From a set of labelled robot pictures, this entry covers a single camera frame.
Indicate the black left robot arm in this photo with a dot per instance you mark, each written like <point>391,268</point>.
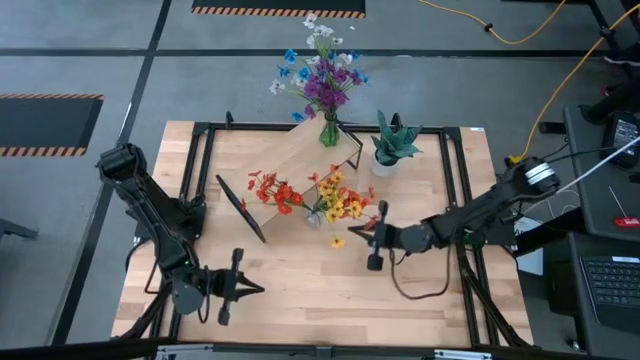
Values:
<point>150,212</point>

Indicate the red artificial flower bunch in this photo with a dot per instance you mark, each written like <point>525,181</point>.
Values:
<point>285,192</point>

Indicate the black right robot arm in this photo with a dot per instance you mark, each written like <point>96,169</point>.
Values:
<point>480,210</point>

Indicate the grey metal leg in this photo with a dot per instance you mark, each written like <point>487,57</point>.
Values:
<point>15,229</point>

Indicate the white paper sheet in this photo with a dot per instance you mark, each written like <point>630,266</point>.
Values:
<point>532,260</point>

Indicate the green glass vase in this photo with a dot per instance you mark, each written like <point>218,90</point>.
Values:
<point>329,135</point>

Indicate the purple artificial flower bunch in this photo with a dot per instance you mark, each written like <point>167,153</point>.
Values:
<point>327,95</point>

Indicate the green plant in white pot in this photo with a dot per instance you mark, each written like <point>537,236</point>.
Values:
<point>395,142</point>

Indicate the white artificial flower bunch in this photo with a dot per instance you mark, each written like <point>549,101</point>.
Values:
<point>324,31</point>

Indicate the person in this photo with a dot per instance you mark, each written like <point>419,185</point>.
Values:
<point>625,60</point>
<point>600,112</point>

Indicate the black aluminium table frame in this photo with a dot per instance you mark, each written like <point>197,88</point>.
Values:
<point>435,129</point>

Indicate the black keyboard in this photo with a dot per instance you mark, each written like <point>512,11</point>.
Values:
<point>612,287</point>

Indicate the yellow artificial flower bunch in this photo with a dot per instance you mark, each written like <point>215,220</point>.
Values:
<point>332,192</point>

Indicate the clear cut-glass vase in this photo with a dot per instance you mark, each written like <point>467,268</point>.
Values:
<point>314,220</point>

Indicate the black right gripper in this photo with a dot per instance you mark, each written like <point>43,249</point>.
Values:
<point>387,239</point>

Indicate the black mat orange hazard stripes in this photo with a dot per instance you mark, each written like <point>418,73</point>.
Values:
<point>45,125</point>
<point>275,4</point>

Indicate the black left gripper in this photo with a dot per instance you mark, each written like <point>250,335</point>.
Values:
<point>225,287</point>

